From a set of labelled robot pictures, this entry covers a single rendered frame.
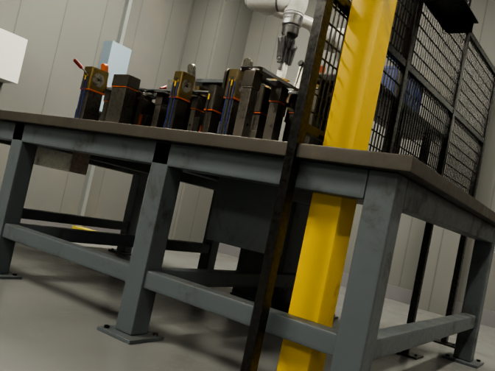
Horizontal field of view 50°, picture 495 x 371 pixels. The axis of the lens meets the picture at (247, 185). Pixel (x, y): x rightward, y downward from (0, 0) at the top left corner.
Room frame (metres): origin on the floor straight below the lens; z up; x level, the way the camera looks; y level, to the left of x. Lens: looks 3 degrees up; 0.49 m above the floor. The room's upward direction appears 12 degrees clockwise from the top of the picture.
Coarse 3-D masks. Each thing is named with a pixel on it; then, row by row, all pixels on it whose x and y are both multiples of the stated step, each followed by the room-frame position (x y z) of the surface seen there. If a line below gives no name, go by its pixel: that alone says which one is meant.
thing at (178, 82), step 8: (176, 72) 2.37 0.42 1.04; (184, 72) 2.36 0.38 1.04; (176, 80) 2.36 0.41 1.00; (184, 80) 2.36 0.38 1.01; (192, 80) 2.40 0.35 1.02; (176, 88) 2.35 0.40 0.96; (184, 88) 2.37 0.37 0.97; (192, 88) 2.41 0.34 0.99; (176, 96) 2.36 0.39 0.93; (184, 96) 2.38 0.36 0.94; (176, 104) 2.36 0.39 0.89; (184, 104) 2.40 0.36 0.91; (168, 112) 2.38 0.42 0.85; (176, 112) 2.37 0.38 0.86; (184, 112) 2.41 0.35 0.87; (168, 120) 2.36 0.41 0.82; (176, 120) 2.37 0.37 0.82; (168, 128) 2.35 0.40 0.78; (176, 128) 2.38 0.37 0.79
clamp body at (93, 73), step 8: (88, 72) 2.74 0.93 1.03; (96, 72) 2.74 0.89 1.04; (104, 72) 2.78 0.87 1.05; (88, 80) 2.73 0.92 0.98; (96, 80) 2.75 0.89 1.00; (104, 80) 2.78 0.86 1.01; (80, 88) 2.76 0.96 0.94; (88, 88) 2.72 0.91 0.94; (96, 88) 2.76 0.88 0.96; (104, 88) 2.79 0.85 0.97; (80, 96) 2.77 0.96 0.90; (88, 96) 2.74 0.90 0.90; (96, 96) 2.77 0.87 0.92; (80, 104) 2.76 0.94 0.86; (88, 104) 2.74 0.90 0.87; (96, 104) 2.78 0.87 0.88; (80, 112) 2.74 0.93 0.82; (88, 112) 2.75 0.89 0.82; (96, 112) 2.79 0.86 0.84; (96, 120) 2.80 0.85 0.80
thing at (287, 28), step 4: (288, 24) 2.26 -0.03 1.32; (284, 28) 2.27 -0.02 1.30; (288, 28) 2.26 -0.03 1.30; (292, 28) 2.26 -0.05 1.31; (296, 28) 2.27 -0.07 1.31; (284, 32) 2.26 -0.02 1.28; (288, 32) 2.27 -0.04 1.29; (292, 32) 2.26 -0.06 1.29; (296, 32) 2.27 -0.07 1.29; (284, 36) 2.26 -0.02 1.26; (288, 36) 2.27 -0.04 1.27; (292, 36) 2.30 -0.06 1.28; (296, 36) 2.29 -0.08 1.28; (284, 40) 2.27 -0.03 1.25; (284, 44) 2.28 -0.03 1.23; (288, 48) 2.30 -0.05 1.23
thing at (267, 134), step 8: (272, 88) 2.03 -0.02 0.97; (280, 88) 2.01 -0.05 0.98; (272, 96) 2.03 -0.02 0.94; (280, 96) 2.01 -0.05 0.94; (272, 104) 2.03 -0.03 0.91; (280, 104) 2.02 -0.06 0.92; (272, 112) 2.02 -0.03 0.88; (280, 112) 2.03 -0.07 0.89; (272, 120) 2.02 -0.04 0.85; (280, 120) 2.04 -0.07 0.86; (264, 128) 2.04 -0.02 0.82; (272, 128) 2.02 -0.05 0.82; (264, 136) 2.03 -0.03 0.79; (272, 136) 2.02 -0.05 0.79
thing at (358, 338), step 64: (0, 128) 2.34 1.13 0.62; (0, 192) 2.28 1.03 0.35; (256, 192) 1.84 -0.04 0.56; (320, 192) 1.44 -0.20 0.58; (384, 192) 1.33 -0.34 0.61; (0, 256) 2.26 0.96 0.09; (64, 256) 2.00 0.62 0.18; (384, 256) 1.32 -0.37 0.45; (128, 320) 1.76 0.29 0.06; (448, 320) 2.10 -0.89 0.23
